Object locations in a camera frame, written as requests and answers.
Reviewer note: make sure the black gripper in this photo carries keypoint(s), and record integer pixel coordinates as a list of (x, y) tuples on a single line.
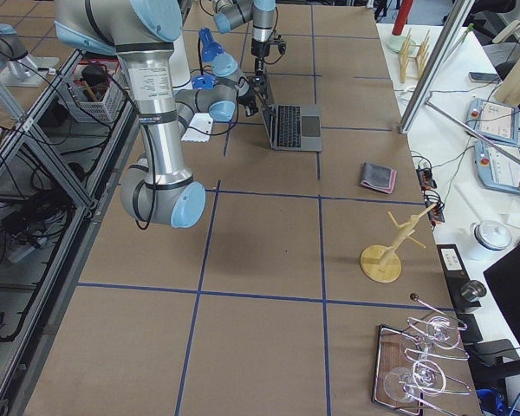
[(248, 94), (260, 48)]

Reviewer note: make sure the grey laptop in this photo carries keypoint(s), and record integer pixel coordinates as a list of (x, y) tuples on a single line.
[(291, 127)]

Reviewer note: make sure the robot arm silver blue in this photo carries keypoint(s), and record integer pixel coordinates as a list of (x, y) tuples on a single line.
[(159, 188), (229, 15)]

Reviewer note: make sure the blue desk lamp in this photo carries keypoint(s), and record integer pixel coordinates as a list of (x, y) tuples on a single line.
[(208, 50)]

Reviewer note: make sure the green glass plate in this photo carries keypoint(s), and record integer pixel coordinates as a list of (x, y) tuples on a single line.
[(395, 43)]

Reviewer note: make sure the wooden dish rack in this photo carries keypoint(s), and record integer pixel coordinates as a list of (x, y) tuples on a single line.
[(413, 57)]

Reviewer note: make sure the red cylinder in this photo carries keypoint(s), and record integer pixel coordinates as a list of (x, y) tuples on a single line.
[(401, 19)]

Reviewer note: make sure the grey pink folded cloth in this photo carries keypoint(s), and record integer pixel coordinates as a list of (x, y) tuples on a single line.
[(378, 178)]

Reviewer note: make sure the white basket with tools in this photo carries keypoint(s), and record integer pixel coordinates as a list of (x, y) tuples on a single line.
[(93, 95)]

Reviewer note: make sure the black power strip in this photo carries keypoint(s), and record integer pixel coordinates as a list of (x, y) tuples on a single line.
[(430, 195)]

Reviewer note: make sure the brown paper table cover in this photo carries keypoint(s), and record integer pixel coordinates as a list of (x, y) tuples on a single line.
[(261, 308)]

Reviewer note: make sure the wooden mug tree stand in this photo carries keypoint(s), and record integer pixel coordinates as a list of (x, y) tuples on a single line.
[(381, 263)]

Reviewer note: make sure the smartphone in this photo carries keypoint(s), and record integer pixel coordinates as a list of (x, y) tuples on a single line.
[(486, 78)]

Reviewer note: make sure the upper teach pendant tablet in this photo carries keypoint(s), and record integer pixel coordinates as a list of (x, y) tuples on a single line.
[(494, 120)]

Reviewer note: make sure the teach pendant tablet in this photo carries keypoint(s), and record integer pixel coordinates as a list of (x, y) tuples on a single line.
[(495, 171), (494, 120)]

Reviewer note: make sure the lower teach pendant tablet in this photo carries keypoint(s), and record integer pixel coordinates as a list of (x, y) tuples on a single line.
[(495, 171)]

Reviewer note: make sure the black box with label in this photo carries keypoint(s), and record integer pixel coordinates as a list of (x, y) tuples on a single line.
[(456, 277)]

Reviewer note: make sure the white kettle pot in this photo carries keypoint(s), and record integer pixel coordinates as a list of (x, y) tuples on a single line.
[(487, 237)]

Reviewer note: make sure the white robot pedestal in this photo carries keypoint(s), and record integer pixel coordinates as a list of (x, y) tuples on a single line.
[(200, 124)]

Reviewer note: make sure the aluminium frame post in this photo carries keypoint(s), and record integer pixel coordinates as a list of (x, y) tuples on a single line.
[(442, 46)]

